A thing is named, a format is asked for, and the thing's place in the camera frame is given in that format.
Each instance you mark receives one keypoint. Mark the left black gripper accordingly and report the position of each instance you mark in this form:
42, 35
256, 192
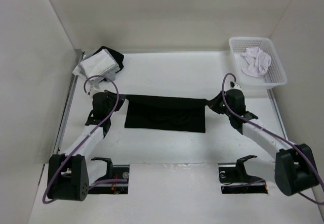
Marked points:
121, 99

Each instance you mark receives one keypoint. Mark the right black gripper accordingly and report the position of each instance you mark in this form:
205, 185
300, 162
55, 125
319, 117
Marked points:
213, 103

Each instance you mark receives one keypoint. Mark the black tank top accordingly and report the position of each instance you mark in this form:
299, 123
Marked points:
166, 113

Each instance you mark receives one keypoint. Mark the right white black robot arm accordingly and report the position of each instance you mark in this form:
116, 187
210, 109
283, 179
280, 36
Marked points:
294, 168

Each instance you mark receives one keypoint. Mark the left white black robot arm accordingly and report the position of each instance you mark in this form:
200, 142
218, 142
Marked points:
72, 174

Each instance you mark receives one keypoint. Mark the white crumpled tank top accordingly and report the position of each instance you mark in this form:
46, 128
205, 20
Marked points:
258, 62

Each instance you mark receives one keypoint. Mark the folded grey top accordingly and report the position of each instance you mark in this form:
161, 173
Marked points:
111, 73

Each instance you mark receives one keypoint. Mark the folded white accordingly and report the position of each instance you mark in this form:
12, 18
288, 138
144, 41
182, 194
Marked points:
97, 64
77, 71

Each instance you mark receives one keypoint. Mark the bottom folded white top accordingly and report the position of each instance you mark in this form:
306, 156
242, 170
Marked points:
77, 71

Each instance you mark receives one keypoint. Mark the white plastic basket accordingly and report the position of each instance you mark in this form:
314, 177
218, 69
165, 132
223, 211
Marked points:
274, 77

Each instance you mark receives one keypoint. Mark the folded black top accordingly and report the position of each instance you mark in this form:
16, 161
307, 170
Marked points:
106, 61

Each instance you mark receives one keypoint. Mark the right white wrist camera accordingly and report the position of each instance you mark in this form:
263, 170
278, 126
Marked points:
235, 85

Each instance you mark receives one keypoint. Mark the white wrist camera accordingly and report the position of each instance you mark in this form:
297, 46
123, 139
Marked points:
94, 89
235, 85

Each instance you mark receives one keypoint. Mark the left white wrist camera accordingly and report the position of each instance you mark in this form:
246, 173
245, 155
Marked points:
94, 89

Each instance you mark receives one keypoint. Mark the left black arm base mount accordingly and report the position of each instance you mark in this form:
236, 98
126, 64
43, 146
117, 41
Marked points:
115, 181

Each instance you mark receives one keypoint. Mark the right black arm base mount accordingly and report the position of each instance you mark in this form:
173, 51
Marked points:
235, 180

